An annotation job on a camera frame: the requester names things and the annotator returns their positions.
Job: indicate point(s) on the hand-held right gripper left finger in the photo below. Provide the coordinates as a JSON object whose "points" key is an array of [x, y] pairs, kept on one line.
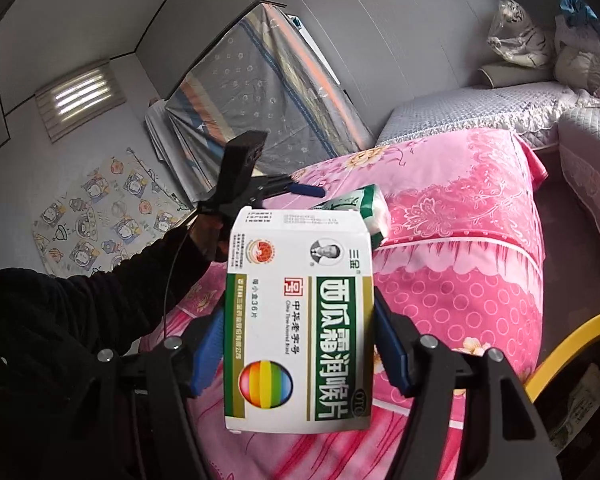
{"points": [[207, 355]]}

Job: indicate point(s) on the person's left forearm black sleeve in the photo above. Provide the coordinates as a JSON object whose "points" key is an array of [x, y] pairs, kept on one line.
{"points": [[105, 280]]}

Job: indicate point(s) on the yellow rimmed bin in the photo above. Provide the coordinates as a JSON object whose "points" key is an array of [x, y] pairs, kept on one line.
{"points": [[570, 332]]}

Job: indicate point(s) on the white green medicine box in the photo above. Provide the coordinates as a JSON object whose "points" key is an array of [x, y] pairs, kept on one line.
{"points": [[300, 310]]}

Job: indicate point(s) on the white plush cushion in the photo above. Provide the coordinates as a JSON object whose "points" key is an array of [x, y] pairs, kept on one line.
{"points": [[580, 65]]}

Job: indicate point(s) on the green white tissue pack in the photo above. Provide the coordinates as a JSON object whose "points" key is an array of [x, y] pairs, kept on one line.
{"points": [[372, 210]]}

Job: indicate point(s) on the pale quilted lace cover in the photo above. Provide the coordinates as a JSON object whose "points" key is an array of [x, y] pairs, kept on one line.
{"points": [[592, 160]]}

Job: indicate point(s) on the plastic wrapped mattress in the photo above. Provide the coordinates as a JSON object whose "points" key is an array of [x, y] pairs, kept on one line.
{"points": [[270, 90]]}

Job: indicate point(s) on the grey wrapped board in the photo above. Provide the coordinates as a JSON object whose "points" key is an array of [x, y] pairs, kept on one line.
{"points": [[160, 135]]}

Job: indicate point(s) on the cartoon printed cloth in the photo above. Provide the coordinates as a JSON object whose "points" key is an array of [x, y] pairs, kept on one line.
{"points": [[110, 210]]}

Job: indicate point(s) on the person's left hand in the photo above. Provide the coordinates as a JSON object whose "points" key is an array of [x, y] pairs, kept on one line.
{"points": [[207, 237]]}

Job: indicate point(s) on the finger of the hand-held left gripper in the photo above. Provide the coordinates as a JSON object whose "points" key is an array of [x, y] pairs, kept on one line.
{"points": [[286, 178], [307, 191]]}

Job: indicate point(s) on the beige pillow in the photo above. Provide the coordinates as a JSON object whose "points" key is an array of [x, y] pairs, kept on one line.
{"points": [[512, 76]]}

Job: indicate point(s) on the grey quilted bed cover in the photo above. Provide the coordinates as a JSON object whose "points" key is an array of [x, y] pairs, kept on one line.
{"points": [[460, 110]]}

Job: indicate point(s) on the plush tiger in plastic bag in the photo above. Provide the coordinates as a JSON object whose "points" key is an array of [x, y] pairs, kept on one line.
{"points": [[522, 35]]}

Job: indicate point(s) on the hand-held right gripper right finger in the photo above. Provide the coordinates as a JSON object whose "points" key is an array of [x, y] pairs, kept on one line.
{"points": [[392, 350]]}

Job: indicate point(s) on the blue cloth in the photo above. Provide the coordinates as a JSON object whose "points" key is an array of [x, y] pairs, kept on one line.
{"points": [[575, 2]]}

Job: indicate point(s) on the white louvred window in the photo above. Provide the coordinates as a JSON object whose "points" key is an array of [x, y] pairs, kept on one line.
{"points": [[80, 100]]}

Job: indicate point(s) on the pink floral blanket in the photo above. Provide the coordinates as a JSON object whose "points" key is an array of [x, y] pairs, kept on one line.
{"points": [[455, 240]]}

